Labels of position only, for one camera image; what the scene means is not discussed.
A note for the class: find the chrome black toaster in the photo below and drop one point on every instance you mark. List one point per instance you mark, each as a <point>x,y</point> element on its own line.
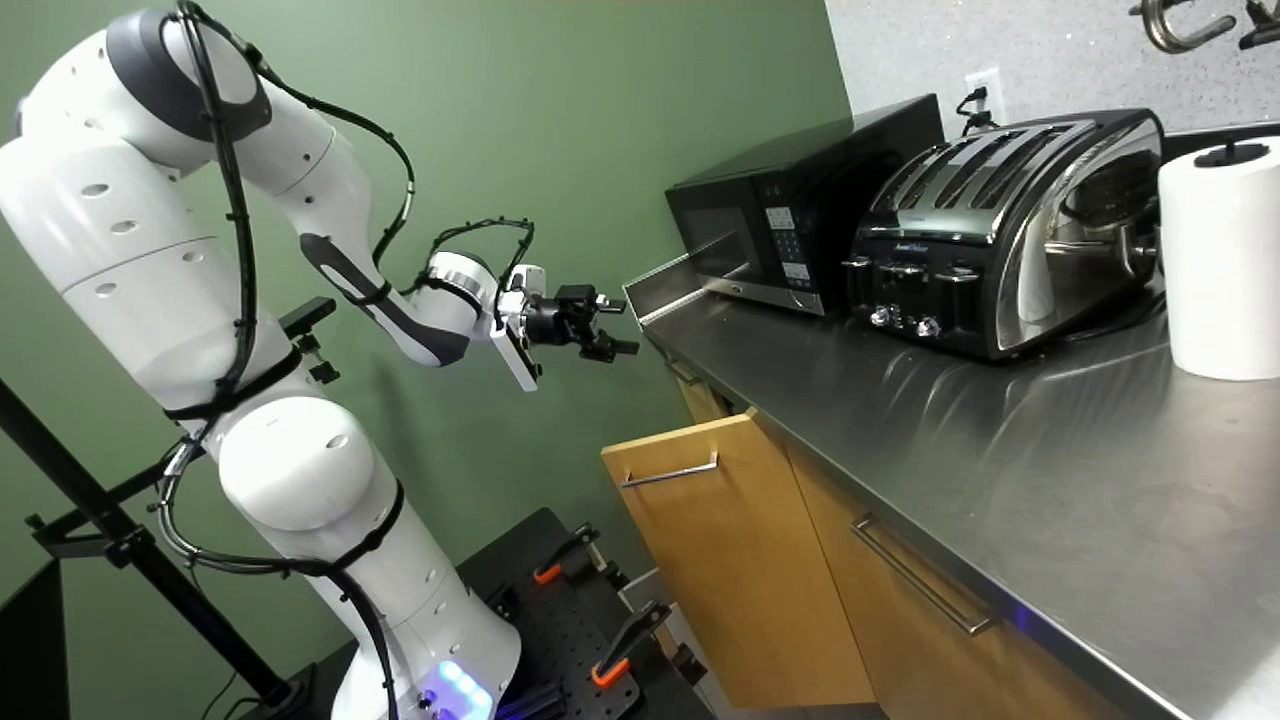
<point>1002,224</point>

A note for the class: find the black power plug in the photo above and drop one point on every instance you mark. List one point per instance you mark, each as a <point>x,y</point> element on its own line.
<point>974,106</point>

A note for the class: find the white wall outlet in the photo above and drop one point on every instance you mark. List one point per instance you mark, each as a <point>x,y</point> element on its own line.
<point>992,83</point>

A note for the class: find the black camera on tripod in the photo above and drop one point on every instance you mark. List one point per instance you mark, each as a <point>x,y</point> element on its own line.
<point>309,321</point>

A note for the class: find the black microwave oven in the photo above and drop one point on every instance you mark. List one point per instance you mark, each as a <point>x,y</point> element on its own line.
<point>800,202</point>

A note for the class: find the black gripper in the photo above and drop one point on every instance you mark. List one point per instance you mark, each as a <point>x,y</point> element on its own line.
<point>560,318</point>

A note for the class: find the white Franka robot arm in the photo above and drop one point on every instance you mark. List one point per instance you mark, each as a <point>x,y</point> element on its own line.
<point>134,240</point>

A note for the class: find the black paper towel holder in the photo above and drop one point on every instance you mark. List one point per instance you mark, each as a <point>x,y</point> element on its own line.
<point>1227,154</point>

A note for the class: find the metal wall hook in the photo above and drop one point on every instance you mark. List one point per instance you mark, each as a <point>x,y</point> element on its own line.
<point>1260,27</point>
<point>1173,27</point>

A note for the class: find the black tripod stand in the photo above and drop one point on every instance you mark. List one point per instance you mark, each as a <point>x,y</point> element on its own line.
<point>145,572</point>

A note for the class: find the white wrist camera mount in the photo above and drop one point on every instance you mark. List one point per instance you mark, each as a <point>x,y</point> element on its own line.
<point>512,354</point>

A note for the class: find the black orange-tipped clamp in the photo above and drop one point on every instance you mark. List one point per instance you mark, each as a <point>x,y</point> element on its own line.
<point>560,567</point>
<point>623,663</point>

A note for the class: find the white paper towel roll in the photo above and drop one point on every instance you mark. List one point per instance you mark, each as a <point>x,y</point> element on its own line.
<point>1223,264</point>

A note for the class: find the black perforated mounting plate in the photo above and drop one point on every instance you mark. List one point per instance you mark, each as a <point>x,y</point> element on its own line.
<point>532,625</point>

